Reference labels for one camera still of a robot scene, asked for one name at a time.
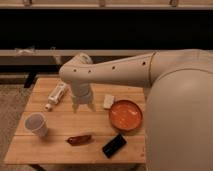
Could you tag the white sponge block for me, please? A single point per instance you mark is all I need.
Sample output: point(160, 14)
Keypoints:
point(108, 101)

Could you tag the long grey bench rail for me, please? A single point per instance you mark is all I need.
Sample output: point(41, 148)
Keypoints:
point(52, 56)

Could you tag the orange ceramic bowl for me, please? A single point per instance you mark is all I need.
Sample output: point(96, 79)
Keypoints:
point(125, 115)

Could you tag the wooden table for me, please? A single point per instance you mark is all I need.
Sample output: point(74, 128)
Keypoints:
point(62, 123)

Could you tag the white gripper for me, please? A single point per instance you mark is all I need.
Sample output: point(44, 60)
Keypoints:
point(82, 94)

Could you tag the white plastic cup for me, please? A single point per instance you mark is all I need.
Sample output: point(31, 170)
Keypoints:
point(36, 123)

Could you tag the white plastic bottle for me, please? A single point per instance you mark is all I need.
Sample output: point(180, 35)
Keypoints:
point(56, 95)

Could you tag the black smartphone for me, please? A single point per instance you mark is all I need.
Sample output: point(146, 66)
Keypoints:
point(114, 146)

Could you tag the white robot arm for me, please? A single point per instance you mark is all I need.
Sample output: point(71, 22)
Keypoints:
point(178, 117)

